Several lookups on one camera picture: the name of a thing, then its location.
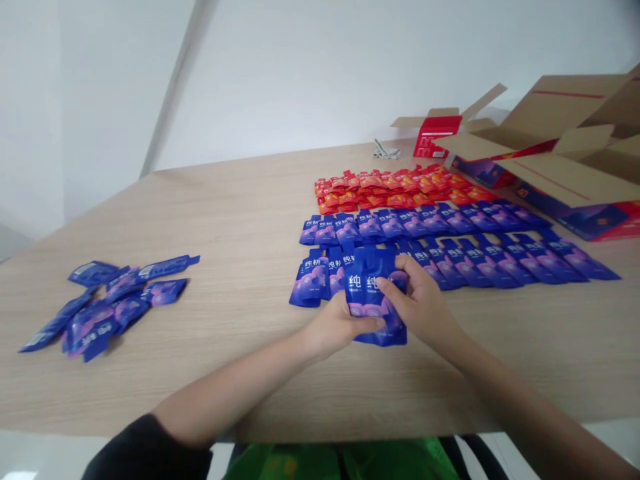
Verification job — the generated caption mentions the small red carton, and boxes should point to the small red carton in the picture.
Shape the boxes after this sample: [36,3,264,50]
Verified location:
[391,107,464,160]

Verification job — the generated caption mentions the grey crumpled object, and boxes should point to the grey crumpled object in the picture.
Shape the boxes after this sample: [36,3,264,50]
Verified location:
[372,138,404,161]

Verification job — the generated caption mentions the row of red pouches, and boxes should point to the row of red pouches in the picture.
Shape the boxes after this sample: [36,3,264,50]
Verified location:
[313,165,472,195]

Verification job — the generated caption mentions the person's left hand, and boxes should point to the person's left hand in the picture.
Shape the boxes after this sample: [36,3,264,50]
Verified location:
[305,298,388,363]

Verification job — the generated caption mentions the row of orange pouches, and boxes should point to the row of orange pouches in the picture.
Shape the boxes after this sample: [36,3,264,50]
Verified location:
[317,185,501,213]

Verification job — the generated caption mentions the long row of blue pouches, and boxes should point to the long row of blue pouches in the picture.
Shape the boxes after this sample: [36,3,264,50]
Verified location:
[288,227,623,309]

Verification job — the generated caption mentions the short row of blue pouches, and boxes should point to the short row of blue pouches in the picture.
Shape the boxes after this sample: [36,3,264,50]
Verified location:
[299,199,553,247]

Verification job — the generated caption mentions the loose pile of blue pouches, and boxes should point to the loose pile of blue pouches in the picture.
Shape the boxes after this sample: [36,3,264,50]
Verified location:
[18,253,201,364]

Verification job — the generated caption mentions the person's right hand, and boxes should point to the person's right hand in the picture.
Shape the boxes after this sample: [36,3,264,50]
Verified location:
[375,253,469,347]

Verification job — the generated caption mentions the blue purple spouted sachet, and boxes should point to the blue purple spouted sachet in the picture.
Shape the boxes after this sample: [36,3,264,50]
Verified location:
[343,249,372,319]
[351,247,409,349]

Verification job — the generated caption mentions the person's body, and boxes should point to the person's body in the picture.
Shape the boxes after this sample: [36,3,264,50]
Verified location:
[233,435,462,480]

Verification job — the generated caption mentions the open cardboard box blue print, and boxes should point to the open cardboard box blue print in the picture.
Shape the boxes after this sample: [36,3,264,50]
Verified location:
[435,65,640,190]
[492,125,640,243]

